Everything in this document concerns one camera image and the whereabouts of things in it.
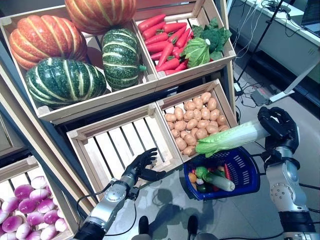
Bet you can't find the black power adapter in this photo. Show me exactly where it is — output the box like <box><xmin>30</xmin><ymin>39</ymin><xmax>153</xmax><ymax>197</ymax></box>
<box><xmin>233</xmin><ymin>82</ymin><xmax>244</xmax><ymax>96</ymax></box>

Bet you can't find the grey floor box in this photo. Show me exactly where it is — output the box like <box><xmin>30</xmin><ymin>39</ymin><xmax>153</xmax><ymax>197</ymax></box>
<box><xmin>250</xmin><ymin>91</ymin><xmax>272</xmax><ymax>106</ymax></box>

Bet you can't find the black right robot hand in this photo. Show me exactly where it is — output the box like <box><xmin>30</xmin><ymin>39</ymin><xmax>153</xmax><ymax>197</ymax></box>
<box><xmin>257</xmin><ymin>106</ymin><xmax>300</xmax><ymax>151</ymax></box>

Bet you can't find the black hub box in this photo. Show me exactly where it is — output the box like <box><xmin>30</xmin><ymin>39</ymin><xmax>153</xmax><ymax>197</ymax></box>
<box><xmin>268</xmin><ymin>4</ymin><xmax>292</xmax><ymax>14</ymax></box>

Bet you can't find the black metal stand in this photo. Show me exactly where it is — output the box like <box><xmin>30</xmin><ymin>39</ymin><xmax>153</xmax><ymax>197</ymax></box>
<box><xmin>236</xmin><ymin>0</ymin><xmax>288</xmax><ymax>84</ymax></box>

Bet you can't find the silver left robot leg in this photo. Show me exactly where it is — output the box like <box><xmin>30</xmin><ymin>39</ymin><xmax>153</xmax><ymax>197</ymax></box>
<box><xmin>132</xmin><ymin>216</ymin><xmax>152</xmax><ymax>240</ymax></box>

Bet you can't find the light wooden slatted crate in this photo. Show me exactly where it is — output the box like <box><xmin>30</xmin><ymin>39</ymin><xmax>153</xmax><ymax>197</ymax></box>
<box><xmin>0</xmin><ymin>156</ymin><xmax>76</xmax><ymax>240</ymax></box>
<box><xmin>0</xmin><ymin>4</ymin><xmax>160</xmax><ymax>125</ymax></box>
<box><xmin>133</xmin><ymin>0</ymin><xmax>236</xmax><ymax>93</ymax></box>
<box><xmin>154</xmin><ymin>79</ymin><xmax>238</xmax><ymax>164</ymax></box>
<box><xmin>66</xmin><ymin>103</ymin><xmax>185</xmax><ymax>201</ymax></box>

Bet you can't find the orange striped pumpkin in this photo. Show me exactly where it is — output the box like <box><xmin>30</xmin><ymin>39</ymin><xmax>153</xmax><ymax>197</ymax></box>
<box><xmin>64</xmin><ymin>0</ymin><xmax>137</xmax><ymax>36</ymax></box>
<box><xmin>9</xmin><ymin>14</ymin><xmax>88</xmax><ymax>72</ymax></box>

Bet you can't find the round bright green toy vegetable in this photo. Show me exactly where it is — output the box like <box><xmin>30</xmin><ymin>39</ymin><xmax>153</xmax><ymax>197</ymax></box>
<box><xmin>194</xmin><ymin>166</ymin><xmax>209</xmax><ymax>179</ymax></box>

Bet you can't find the blue plastic shopping basket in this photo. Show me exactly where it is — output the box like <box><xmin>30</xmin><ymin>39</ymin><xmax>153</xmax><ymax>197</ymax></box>
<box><xmin>183</xmin><ymin>146</ymin><xmax>262</xmax><ymax>201</ymax></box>

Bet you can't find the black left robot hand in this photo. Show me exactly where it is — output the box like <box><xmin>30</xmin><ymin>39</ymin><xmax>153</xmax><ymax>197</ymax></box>
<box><xmin>121</xmin><ymin>147</ymin><xmax>168</xmax><ymax>186</ymax></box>

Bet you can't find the dark green leafy bunch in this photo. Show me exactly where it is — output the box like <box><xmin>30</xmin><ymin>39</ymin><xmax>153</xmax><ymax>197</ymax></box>
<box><xmin>191</xmin><ymin>17</ymin><xmax>233</xmax><ymax>61</ymax></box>

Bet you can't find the napa cabbage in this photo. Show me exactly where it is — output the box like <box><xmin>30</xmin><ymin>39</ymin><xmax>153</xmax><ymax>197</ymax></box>
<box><xmin>194</xmin><ymin>119</ymin><xmax>271</xmax><ymax>159</ymax></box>
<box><xmin>204</xmin><ymin>172</ymin><xmax>236</xmax><ymax>192</ymax></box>

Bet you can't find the light green lettuce head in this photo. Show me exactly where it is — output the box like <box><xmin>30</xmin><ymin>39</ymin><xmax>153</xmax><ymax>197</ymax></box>
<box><xmin>180</xmin><ymin>37</ymin><xmax>211</xmax><ymax>69</ymax></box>

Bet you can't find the grey laptop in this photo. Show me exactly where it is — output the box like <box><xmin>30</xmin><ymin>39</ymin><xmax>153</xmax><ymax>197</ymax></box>
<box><xmin>301</xmin><ymin>0</ymin><xmax>320</xmax><ymax>32</ymax></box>

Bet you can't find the white office desk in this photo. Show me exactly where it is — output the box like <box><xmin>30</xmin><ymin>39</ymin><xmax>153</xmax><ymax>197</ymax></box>
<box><xmin>228</xmin><ymin>0</ymin><xmax>320</xmax><ymax>103</ymax></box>

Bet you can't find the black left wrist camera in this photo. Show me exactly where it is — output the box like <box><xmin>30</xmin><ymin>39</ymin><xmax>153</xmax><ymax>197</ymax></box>
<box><xmin>128</xmin><ymin>186</ymin><xmax>140</xmax><ymax>201</ymax></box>

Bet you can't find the wooden display shelf frame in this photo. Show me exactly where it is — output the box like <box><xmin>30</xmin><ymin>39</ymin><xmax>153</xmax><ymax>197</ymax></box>
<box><xmin>0</xmin><ymin>109</ymin><xmax>30</xmax><ymax>161</ymax></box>
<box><xmin>0</xmin><ymin>0</ymin><xmax>238</xmax><ymax>216</ymax></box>

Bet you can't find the green striped pumpkin with stem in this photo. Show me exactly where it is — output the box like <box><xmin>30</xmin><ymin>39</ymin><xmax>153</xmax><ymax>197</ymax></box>
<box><xmin>101</xmin><ymin>28</ymin><xmax>148</xmax><ymax>91</ymax></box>

